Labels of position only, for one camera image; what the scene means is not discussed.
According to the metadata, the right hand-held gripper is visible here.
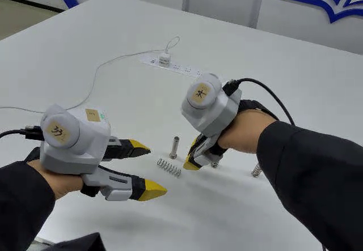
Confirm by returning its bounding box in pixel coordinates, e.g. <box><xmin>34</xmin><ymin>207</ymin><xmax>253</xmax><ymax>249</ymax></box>
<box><xmin>180</xmin><ymin>73</ymin><xmax>243</xmax><ymax>172</ymax></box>

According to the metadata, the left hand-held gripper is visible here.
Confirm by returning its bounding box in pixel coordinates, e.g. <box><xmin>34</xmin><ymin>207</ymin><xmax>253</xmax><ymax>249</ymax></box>
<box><xmin>39</xmin><ymin>104</ymin><xmax>168</xmax><ymax>203</ymax></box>

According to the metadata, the metal pin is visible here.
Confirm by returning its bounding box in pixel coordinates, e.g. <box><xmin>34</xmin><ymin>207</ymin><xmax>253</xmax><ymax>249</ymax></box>
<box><xmin>168</xmin><ymin>135</ymin><xmax>182</xmax><ymax>160</ymax></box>

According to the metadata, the person's left forearm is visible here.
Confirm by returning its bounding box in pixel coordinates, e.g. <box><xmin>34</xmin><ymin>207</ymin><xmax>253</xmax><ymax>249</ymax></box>
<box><xmin>0</xmin><ymin>160</ymin><xmax>57</xmax><ymax>251</ymax></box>

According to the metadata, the person's right forearm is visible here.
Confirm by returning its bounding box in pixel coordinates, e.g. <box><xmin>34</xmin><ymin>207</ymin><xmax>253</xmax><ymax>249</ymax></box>
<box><xmin>256</xmin><ymin>120</ymin><xmax>363</xmax><ymax>251</ymax></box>

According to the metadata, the person's right hand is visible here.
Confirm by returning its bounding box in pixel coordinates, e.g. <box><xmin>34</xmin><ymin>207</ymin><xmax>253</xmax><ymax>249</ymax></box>
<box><xmin>211</xmin><ymin>99</ymin><xmax>279</xmax><ymax>164</ymax></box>

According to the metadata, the person's left hand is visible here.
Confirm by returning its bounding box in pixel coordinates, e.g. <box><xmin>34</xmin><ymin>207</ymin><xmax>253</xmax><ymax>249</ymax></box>
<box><xmin>24</xmin><ymin>147</ymin><xmax>100</xmax><ymax>201</ymax></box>

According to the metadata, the white power strip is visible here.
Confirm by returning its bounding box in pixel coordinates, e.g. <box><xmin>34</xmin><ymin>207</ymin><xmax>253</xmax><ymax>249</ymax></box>
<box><xmin>138</xmin><ymin>54</ymin><xmax>227</xmax><ymax>81</ymax></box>

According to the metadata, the person's body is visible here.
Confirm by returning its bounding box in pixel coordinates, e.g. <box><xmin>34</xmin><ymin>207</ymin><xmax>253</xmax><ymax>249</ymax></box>
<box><xmin>41</xmin><ymin>232</ymin><xmax>107</xmax><ymax>251</ymax></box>

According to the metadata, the grey chair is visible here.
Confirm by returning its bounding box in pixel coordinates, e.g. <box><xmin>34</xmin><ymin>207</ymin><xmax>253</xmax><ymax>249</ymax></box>
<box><xmin>181</xmin><ymin>0</ymin><xmax>264</xmax><ymax>29</ymax></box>

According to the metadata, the white charger cable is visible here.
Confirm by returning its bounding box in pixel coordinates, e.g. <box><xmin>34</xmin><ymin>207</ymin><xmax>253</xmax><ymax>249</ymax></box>
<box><xmin>0</xmin><ymin>35</ymin><xmax>182</xmax><ymax>114</ymax></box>

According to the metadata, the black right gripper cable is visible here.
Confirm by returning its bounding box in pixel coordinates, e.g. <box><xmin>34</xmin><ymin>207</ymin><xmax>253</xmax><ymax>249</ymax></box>
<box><xmin>223</xmin><ymin>78</ymin><xmax>296</xmax><ymax>126</ymax></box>

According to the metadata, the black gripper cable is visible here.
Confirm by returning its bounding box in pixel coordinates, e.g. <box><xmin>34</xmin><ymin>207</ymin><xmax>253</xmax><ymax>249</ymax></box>
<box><xmin>223</xmin><ymin>78</ymin><xmax>296</xmax><ymax>126</ymax></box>
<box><xmin>0</xmin><ymin>124</ymin><xmax>44</xmax><ymax>142</ymax></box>

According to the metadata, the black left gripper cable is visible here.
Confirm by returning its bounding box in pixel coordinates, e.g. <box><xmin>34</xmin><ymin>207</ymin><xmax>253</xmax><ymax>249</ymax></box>
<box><xmin>0</xmin><ymin>124</ymin><xmax>44</xmax><ymax>142</ymax></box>

